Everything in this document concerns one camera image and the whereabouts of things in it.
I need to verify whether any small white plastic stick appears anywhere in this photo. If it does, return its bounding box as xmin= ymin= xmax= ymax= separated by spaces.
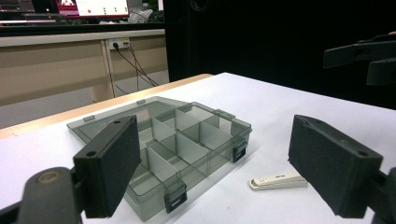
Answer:
xmin=248 ymin=173 xmax=308 ymax=191

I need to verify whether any white power socket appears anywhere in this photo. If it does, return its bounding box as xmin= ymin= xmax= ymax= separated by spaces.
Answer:
xmin=108 ymin=37 xmax=131 ymax=50

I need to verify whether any white crumpled bag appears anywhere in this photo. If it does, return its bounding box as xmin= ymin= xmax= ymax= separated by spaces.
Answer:
xmin=128 ymin=8 xmax=154 ymax=24

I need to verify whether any computer monitor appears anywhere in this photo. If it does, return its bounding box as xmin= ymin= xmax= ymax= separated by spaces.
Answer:
xmin=55 ymin=0 xmax=131 ymax=19

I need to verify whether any transparent grey compartment box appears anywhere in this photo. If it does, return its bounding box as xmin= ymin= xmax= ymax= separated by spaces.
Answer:
xmin=65 ymin=95 xmax=253 ymax=222

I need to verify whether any black power cable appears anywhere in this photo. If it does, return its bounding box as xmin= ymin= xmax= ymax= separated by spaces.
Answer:
xmin=124 ymin=41 xmax=161 ymax=88
xmin=113 ymin=43 xmax=158 ymax=88

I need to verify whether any dark curtain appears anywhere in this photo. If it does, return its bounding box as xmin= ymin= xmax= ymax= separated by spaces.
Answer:
xmin=163 ymin=0 xmax=396 ymax=110

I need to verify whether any beige office desk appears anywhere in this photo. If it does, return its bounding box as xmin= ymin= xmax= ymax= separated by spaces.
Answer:
xmin=0 ymin=29 xmax=171 ymax=107

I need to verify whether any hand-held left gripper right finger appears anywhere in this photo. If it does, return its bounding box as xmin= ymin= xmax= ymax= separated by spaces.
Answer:
xmin=288 ymin=114 xmax=384 ymax=219

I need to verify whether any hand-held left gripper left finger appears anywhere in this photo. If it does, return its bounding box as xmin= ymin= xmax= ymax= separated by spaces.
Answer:
xmin=73 ymin=115 xmax=142 ymax=219

